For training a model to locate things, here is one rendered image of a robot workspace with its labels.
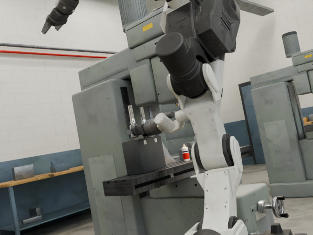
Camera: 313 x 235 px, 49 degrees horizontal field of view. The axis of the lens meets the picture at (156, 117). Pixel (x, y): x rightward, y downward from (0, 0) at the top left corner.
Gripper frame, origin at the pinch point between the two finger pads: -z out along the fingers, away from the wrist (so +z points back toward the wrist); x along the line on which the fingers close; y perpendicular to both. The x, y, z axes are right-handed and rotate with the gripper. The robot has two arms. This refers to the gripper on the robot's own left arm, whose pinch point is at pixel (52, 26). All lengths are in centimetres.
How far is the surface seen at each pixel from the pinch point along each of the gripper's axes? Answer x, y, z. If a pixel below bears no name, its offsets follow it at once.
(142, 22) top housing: 72, -17, 6
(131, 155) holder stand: 12, -70, -32
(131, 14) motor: 84, -5, 0
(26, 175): 212, 13, -344
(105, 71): 81, -15, -44
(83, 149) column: 59, -43, -95
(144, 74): 64, -41, -16
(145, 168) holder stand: 10, -80, -30
